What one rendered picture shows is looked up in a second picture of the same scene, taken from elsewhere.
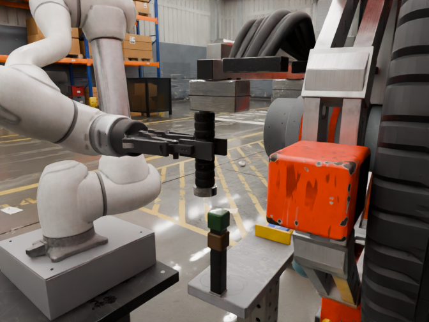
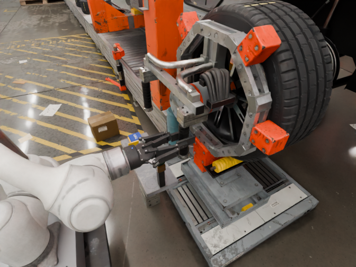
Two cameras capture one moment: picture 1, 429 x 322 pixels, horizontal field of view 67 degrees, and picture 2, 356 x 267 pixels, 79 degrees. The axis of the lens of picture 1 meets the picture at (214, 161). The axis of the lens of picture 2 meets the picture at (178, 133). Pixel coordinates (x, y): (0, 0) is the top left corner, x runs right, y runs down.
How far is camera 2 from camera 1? 0.71 m
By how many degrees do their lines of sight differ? 59
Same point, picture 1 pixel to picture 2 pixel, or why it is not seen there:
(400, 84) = (289, 107)
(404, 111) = (291, 114)
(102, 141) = (123, 172)
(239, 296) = (169, 179)
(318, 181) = (283, 140)
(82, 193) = (37, 215)
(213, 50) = (196, 97)
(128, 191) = not seen: hidden behind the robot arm
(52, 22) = not seen: outside the picture
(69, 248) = (52, 249)
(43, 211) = (18, 253)
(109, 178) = not seen: hidden behind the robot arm
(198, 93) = (189, 119)
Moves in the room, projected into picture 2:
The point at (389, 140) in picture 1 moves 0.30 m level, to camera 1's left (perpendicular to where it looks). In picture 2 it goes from (287, 121) to (269, 191)
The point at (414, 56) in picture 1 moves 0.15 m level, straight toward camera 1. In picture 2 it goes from (292, 100) to (341, 126)
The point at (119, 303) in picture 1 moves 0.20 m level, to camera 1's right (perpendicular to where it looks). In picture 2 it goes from (102, 237) to (128, 203)
